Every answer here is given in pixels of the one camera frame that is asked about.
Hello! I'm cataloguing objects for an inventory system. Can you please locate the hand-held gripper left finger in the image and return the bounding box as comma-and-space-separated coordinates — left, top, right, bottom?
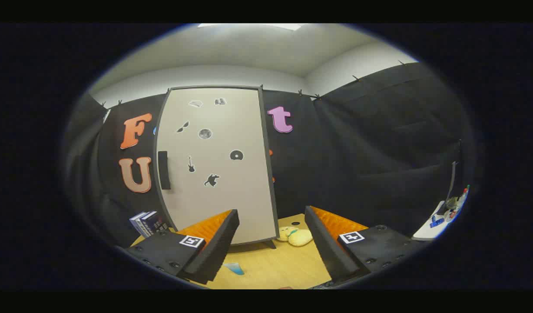
116, 209, 240, 285

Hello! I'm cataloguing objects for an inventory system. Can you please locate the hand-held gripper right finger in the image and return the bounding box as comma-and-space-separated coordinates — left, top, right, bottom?
304, 206, 427, 285

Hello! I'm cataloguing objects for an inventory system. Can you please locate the black door handle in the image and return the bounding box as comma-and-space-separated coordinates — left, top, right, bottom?
158, 151, 171, 190

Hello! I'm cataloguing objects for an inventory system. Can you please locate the yellow plush toy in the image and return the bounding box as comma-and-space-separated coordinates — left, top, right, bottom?
277, 226, 314, 247

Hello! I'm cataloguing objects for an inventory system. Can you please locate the dark blue book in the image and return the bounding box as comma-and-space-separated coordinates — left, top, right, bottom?
129, 212, 149, 237
140, 211, 169, 236

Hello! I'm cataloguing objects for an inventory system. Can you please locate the dark grey cabinet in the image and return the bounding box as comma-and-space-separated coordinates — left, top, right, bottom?
153, 85, 280, 250

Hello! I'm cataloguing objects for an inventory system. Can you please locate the black backdrop cloth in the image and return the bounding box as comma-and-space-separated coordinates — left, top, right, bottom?
64, 61, 467, 248

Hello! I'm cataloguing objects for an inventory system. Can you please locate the ceiling light panel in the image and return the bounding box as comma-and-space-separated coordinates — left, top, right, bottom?
198, 23, 302, 31

